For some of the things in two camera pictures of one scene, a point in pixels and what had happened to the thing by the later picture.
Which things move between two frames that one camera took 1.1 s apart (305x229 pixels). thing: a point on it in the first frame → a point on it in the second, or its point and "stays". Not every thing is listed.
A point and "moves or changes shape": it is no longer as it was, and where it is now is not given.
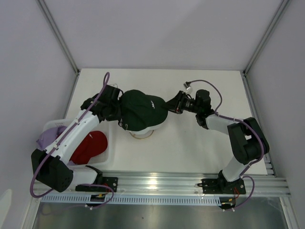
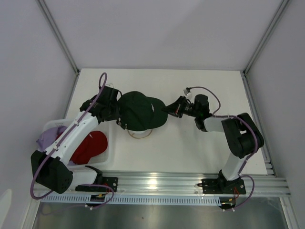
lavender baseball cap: [47, 137] stays
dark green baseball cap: [140, 112] stays
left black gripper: [117, 116] stays
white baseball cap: [146, 132] moves or changes shape
